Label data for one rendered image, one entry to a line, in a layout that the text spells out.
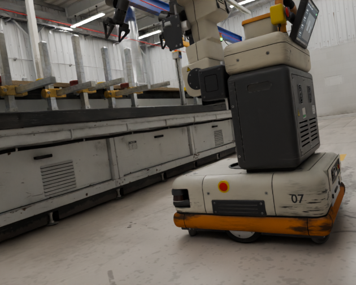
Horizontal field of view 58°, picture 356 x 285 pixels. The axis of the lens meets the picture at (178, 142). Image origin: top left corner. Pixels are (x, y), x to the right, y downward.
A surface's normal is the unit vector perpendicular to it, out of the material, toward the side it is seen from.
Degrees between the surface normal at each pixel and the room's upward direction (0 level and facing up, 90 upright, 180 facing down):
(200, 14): 90
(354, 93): 90
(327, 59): 90
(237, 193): 90
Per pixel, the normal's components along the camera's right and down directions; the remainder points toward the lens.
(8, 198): 0.84, -0.09
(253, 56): -0.53, 0.12
